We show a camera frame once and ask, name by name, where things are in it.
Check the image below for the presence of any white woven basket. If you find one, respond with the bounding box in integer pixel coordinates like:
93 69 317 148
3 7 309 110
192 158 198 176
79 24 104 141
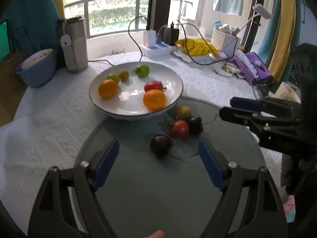
211 29 241 57

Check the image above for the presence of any black charger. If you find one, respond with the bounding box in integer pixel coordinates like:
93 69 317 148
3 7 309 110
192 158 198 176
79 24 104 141
163 23 180 46

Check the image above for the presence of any green screen tablet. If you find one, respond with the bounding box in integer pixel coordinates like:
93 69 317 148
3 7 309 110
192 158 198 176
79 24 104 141
0 20 12 60

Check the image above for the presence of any red round fruit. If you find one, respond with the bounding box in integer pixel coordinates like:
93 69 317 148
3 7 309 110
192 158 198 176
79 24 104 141
170 120 189 139

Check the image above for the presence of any red tomato with stem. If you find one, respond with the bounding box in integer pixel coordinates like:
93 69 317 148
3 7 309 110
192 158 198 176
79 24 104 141
144 81 166 92

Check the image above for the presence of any white power strip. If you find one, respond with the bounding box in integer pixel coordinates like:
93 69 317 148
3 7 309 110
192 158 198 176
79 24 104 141
140 43 174 58

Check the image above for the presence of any green fruit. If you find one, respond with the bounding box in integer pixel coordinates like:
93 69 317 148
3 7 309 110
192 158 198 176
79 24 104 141
134 64 150 78
106 74 120 85

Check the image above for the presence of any white desk lamp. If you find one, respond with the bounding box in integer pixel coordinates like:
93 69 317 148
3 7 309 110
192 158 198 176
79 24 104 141
233 3 272 36

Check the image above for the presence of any dark plum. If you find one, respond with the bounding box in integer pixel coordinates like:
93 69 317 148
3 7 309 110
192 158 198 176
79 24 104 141
150 134 174 158
187 114 218 136

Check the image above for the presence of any small yellow fruit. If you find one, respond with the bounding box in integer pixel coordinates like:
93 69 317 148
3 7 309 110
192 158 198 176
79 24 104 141
118 69 130 82

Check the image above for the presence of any cardboard box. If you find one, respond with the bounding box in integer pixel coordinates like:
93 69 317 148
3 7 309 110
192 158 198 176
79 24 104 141
0 51 28 126

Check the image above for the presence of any yellow plastic bag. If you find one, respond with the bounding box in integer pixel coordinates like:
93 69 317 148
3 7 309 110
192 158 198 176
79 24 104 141
176 38 219 57

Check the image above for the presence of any white charger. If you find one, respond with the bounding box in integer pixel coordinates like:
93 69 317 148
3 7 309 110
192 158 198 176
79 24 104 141
143 30 156 47

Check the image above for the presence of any yellow curtain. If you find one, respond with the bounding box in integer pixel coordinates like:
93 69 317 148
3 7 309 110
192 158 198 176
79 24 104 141
269 0 296 81

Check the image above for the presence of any teal curtain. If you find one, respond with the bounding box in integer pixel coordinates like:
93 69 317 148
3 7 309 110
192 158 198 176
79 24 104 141
1 0 61 55

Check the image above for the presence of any white ceramic bowl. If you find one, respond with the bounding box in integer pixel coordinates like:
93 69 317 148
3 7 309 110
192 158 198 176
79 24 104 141
89 62 183 121

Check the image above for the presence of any orange fruit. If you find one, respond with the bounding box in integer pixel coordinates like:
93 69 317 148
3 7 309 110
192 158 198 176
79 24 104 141
143 89 166 111
98 79 118 99

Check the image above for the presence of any brown kiwi fruit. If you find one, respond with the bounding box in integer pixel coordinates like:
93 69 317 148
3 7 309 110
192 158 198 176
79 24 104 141
174 106 192 121

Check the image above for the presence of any black charging cable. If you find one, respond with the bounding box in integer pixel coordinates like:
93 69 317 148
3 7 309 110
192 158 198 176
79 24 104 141
128 15 239 66

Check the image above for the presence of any operator hand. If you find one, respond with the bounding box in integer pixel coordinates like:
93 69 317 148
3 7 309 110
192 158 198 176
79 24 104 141
145 230 165 238

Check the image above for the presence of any purple cloth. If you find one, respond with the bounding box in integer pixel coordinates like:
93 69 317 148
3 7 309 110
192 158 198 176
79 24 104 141
229 50 273 84

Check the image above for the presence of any white tube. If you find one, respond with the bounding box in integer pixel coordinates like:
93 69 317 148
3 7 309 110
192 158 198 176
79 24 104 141
235 49 260 79

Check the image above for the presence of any blue plastic bowl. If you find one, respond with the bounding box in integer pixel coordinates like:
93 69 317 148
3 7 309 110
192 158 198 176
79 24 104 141
15 48 57 88

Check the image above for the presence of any round grey placemat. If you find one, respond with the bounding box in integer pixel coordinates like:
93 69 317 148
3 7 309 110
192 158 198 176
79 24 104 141
74 96 266 238

